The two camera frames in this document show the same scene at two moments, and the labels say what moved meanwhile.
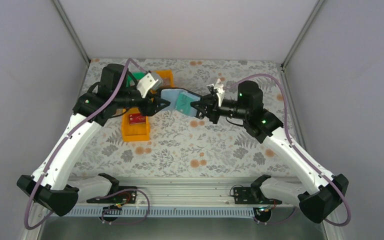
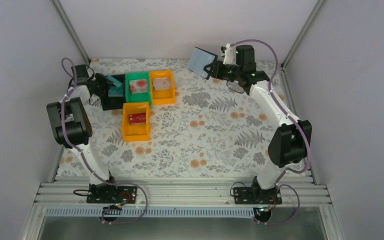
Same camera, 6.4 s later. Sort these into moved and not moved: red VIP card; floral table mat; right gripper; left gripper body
Moved: left gripper body; right gripper
Not moved: floral table mat; red VIP card
